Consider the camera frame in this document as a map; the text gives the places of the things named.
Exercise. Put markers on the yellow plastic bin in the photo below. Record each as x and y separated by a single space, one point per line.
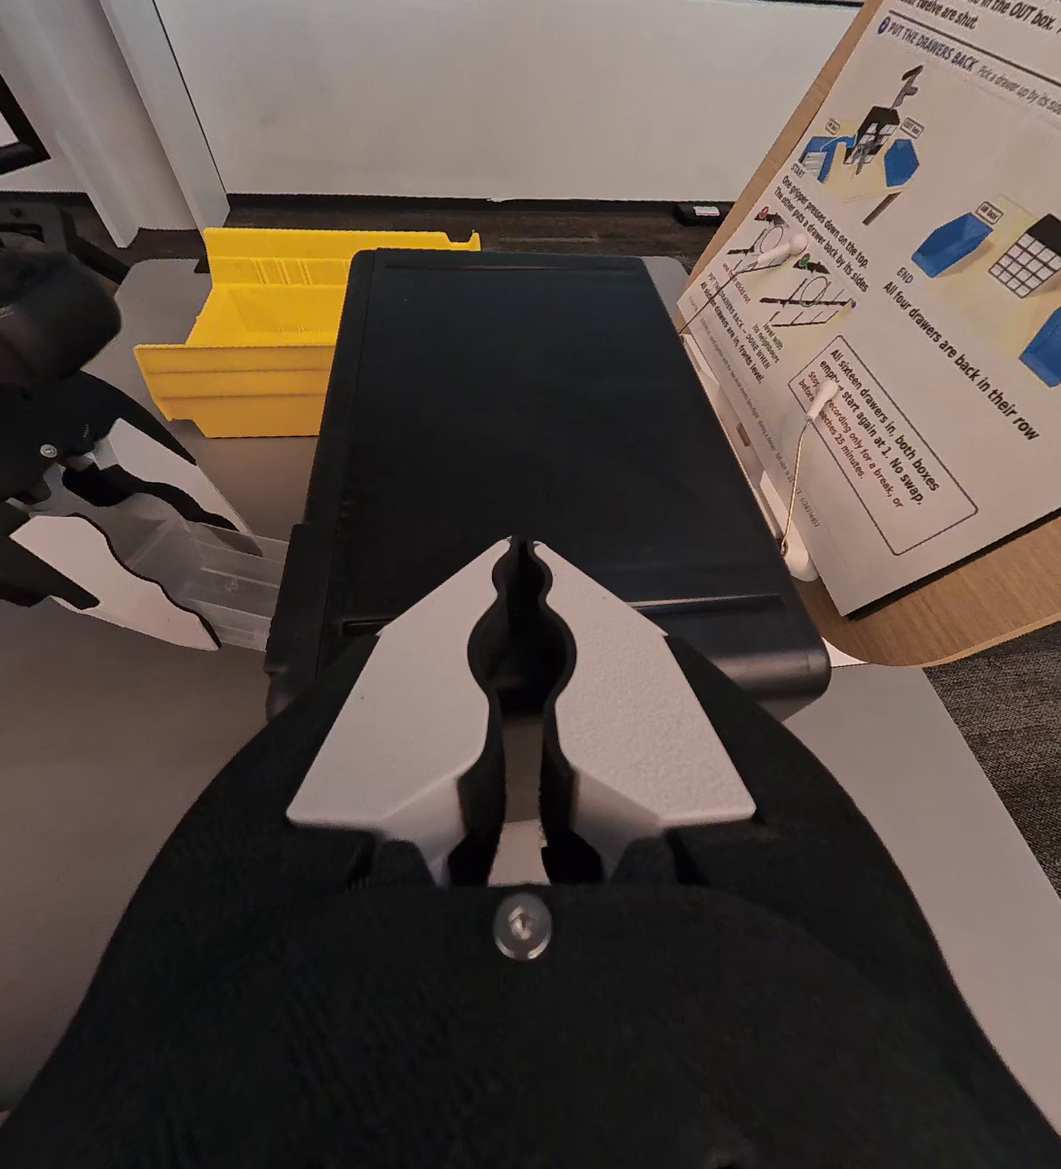
239 366

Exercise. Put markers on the small black floor device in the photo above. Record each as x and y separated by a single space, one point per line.
697 214

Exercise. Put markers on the white tethered magnetic pin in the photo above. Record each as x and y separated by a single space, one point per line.
782 251
827 397

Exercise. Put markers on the printed instruction sheet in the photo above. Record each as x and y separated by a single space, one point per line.
950 274

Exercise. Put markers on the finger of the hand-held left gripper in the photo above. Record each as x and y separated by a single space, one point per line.
84 566
184 488

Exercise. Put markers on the black drawer cabinet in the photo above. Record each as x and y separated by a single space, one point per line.
540 411

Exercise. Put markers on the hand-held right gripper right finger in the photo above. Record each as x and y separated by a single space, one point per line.
658 730

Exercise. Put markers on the white poster stand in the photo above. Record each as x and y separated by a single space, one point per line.
755 466

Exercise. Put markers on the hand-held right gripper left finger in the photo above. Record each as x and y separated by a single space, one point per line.
384 730

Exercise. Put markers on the instruction sheet on board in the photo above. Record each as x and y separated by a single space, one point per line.
997 603

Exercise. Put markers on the clear small plastic drawer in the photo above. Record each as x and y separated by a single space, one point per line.
221 585

